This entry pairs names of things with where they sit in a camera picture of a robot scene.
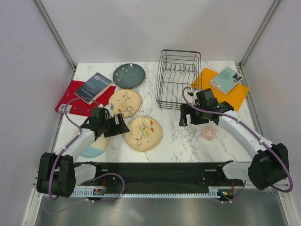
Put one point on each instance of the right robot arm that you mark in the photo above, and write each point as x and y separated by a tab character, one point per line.
269	166

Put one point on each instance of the dark blue book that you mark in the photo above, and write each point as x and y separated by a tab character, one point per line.
93	88

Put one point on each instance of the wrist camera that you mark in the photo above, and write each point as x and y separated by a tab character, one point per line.
193	96
108	109

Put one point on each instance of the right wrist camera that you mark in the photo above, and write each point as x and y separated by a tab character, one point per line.
193	96

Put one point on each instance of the white slotted cable duct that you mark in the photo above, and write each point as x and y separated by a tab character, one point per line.
89	192

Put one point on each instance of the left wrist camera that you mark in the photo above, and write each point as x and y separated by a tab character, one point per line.
108	109

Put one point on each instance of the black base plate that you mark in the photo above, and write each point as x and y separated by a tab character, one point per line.
171	177

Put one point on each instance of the dark teal ceramic plate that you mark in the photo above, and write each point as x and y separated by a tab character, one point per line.
129	76

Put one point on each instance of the beige and blue plate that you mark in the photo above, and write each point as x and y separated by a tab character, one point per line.
97	148

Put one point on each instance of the red notebook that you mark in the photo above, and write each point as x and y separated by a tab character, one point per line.
80	107

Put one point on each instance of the black wire dish rack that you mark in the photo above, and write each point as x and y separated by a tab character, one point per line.
177	69

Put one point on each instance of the orange translucent cutting mat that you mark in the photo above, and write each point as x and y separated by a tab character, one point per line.
235	97

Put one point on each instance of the beige bird plate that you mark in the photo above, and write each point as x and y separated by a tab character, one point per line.
145	133
126	102

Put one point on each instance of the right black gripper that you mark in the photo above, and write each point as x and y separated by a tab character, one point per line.
186	109

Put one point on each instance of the pink cube power adapter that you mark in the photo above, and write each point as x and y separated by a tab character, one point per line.
208	133

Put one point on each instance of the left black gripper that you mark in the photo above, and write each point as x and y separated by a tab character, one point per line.
118	129

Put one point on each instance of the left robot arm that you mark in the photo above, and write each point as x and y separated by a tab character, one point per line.
57	174

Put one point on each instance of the light teal paperback book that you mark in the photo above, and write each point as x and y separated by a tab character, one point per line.
226	80

